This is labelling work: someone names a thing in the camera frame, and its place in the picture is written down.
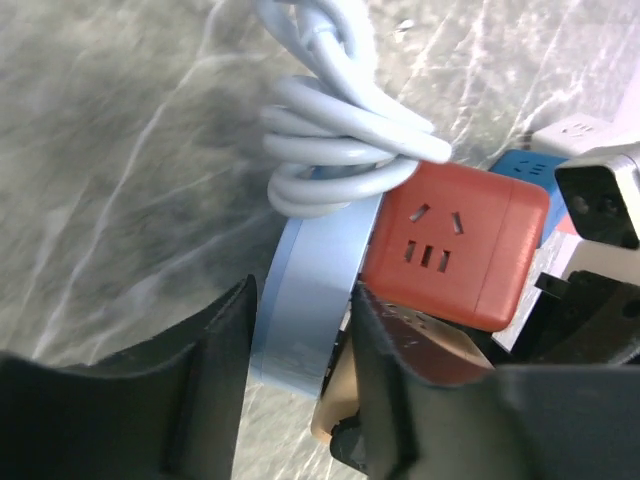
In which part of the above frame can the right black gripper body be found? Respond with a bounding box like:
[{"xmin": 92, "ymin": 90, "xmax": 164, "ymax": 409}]
[{"xmin": 512, "ymin": 269, "xmax": 640, "ymax": 366}]

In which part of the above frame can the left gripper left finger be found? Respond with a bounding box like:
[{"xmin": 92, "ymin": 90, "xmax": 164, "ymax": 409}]
[{"xmin": 1, "ymin": 277, "xmax": 257, "ymax": 480}]

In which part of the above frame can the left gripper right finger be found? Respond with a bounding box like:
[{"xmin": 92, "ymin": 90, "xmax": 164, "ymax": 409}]
[{"xmin": 330, "ymin": 286, "xmax": 639, "ymax": 479}]

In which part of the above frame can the brown wooden cube adapter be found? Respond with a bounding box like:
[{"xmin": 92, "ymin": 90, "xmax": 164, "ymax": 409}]
[{"xmin": 361, "ymin": 163, "xmax": 550, "ymax": 332}]

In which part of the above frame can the blue cube plug adapter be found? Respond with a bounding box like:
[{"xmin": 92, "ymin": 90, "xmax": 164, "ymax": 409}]
[{"xmin": 490, "ymin": 149, "xmax": 567, "ymax": 246}]

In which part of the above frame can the light blue round adapter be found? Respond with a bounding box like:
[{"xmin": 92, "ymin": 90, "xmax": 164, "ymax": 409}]
[{"xmin": 250, "ymin": 195, "xmax": 382, "ymax": 397}]

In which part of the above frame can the tan wooden cube adapter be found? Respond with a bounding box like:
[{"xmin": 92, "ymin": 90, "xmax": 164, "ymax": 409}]
[{"xmin": 311, "ymin": 304, "xmax": 493, "ymax": 443}]

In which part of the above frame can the white cube plug adapter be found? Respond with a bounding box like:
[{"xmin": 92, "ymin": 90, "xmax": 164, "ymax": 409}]
[{"xmin": 530, "ymin": 114, "xmax": 639, "ymax": 158}]

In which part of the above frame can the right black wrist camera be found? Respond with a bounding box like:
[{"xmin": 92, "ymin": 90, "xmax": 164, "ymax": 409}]
[{"xmin": 554, "ymin": 153, "xmax": 639, "ymax": 250}]

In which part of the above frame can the light blue bundled cord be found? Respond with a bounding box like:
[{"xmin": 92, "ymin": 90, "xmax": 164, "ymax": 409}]
[{"xmin": 254, "ymin": 0, "xmax": 454, "ymax": 221}]

